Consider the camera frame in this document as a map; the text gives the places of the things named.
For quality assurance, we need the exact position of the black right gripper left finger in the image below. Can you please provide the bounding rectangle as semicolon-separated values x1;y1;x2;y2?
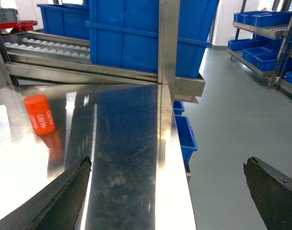
0;157;92;230

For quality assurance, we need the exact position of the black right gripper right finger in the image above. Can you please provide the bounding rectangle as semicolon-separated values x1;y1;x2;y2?
243;157;292;230

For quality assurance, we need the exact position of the blue bin under table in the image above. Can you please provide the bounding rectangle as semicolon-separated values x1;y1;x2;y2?
174;115;199;168

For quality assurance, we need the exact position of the steel shelf with blue bins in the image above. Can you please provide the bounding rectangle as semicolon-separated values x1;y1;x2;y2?
227;0;292;95

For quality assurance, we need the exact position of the steel roller rack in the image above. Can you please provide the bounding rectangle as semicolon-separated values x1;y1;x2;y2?
2;31;205;101

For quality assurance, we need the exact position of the large blue plastic bin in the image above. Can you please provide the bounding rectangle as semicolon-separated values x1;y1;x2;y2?
85;0;219;79

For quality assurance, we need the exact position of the blue plastic bin behind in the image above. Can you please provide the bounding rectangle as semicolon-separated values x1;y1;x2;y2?
37;4;90;40

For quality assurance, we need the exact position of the red metal frame table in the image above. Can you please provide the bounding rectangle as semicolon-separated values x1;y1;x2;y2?
0;20;38;33

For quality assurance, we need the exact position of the steel upright post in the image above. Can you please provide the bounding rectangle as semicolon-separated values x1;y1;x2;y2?
158;0;180;86

